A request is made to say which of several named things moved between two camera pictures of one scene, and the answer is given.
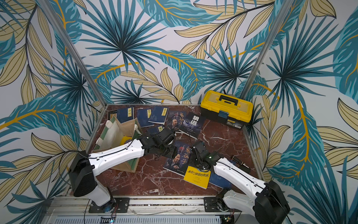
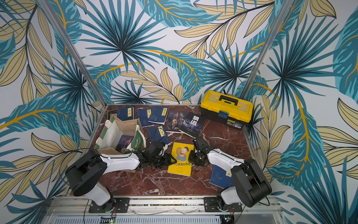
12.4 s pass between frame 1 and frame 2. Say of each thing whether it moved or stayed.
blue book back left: stayed
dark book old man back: stayed
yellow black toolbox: stayed
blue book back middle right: stayed
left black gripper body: moved
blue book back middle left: stayed
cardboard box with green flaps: stayed
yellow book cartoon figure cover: moved
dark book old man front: moved
